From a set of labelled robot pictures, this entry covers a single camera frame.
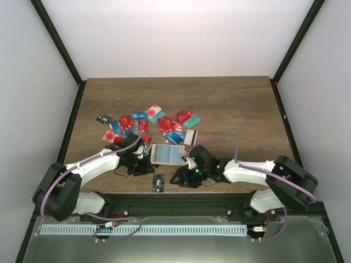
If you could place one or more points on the black left frame post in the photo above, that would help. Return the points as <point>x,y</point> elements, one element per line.
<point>59,44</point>

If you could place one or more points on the black card pair front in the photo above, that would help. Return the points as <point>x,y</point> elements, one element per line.
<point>158,183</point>

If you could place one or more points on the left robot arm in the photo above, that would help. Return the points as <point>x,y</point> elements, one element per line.
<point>59,193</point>

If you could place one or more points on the black right frame post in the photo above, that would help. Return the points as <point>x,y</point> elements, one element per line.
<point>298,38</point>

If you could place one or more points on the light blue cable tray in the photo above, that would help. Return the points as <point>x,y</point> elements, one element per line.
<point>146,230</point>

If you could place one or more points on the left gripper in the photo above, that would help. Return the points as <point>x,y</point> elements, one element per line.
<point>145,170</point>

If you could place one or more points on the red vip card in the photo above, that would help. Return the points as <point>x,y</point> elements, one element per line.
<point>125,122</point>
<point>182,116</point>

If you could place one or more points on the white red circle card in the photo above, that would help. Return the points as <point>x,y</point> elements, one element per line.
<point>153,110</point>

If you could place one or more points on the black VIP card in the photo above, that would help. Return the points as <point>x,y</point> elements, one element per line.
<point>104,119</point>

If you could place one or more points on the blue VIP card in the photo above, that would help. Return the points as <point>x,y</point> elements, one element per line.
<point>137,115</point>

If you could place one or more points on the black frame post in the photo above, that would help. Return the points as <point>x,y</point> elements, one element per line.
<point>59,44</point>
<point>298,38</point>

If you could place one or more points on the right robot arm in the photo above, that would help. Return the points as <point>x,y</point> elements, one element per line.
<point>287,184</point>

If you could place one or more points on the blue striped card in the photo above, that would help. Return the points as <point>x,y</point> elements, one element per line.
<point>175,137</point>

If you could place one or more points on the black front frame rail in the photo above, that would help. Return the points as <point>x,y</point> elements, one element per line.
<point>141,205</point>

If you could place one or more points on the red VIP card right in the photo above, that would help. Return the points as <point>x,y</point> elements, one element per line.
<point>182,116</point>

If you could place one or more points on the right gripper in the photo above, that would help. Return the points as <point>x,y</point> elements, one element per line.
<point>181,171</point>

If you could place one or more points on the teal VIP card right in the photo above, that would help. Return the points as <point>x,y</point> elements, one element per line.
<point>192,121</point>

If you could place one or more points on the white magnetic stripe card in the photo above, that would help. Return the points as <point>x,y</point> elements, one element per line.
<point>190,137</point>

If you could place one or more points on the beige leather card holder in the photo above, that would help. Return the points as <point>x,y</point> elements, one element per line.
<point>164,154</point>

